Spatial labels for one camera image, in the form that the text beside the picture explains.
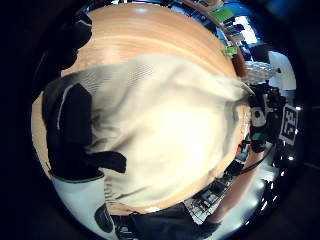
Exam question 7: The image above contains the cream cloth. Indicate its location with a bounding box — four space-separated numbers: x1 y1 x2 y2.
61 53 255 212

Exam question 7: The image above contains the the person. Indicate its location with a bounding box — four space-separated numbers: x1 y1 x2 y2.
111 201 222 240

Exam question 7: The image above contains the green box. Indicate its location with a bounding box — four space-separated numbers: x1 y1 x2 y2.
211 7 235 24

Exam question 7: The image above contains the small green packet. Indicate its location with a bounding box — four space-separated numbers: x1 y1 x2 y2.
221 45 239 58

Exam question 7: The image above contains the clear plastic bag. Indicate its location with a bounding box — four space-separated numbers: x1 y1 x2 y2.
244 61 280 83

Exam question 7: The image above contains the white marker cube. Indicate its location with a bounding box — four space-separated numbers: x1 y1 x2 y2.
277 103 300 146

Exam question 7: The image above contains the black cable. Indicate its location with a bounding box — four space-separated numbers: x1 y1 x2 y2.
229 142 275 177

